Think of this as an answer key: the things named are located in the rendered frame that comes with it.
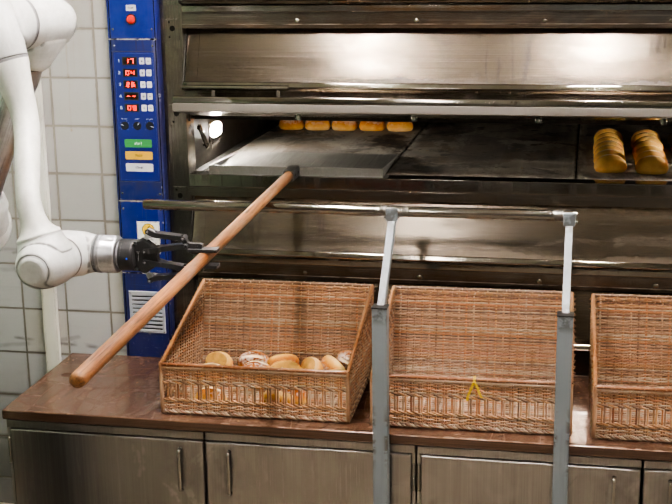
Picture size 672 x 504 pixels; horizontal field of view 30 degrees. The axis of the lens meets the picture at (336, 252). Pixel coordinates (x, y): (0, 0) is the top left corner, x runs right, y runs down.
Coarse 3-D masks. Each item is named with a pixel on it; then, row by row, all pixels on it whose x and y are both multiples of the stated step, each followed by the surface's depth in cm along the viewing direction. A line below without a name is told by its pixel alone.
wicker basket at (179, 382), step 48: (240, 288) 394; (288, 288) 392; (336, 288) 389; (192, 336) 385; (240, 336) 394; (336, 336) 389; (192, 384) 355; (240, 384) 352; (288, 384) 350; (336, 384) 347
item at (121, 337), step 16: (288, 176) 373; (272, 192) 353; (256, 208) 335; (240, 224) 319; (224, 240) 304; (208, 256) 290; (192, 272) 278; (176, 288) 267; (160, 304) 256; (128, 320) 244; (144, 320) 247; (112, 336) 235; (128, 336) 238; (96, 352) 226; (112, 352) 229; (80, 368) 218; (96, 368) 222; (80, 384) 216
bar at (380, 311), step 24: (384, 216) 345; (408, 216) 344; (432, 216) 343; (456, 216) 341; (480, 216) 340; (504, 216) 339; (528, 216) 337; (552, 216) 336; (576, 216) 335; (384, 264) 337; (384, 288) 333; (384, 312) 328; (384, 336) 330; (384, 360) 331; (384, 384) 333; (384, 408) 335; (384, 432) 336; (384, 456) 338; (384, 480) 340; (552, 480) 331
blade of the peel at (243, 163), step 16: (224, 160) 408; (240, 160) 411; (256, 160) 410; (272, 160) 410; (288, 160) 409; (304, 160) 409; (320, 160) 408; (336, 160) 408; (352, 160) 407; (368, 160) 407; (384, 160) 406; (336, 176) 385; (352, 176) 384; (368, 176) 383
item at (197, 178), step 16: (192, 176) 393; (208, 176) 392; (224, 176) 391; (240, 176) 390; (256, 176) 389; (272, 176) 388; (304, 176) 386; (320, 176) 386; (384, 176) 384; (400, 176) 384; (416, 176) 383; (432, 176) 383; (448, 176) 382; (448, 192) 378; (464, 192) 377; (480, 192) 376; (496, 192) 375; (512, 192) 374; (528, 192) 373; (544, 192) 373; (560, 192) 372; (576, 192) 371; (592, 192) 370; (608, 192) 369; (624, 192) 368; (640, 192) 367; (656, 192) 366
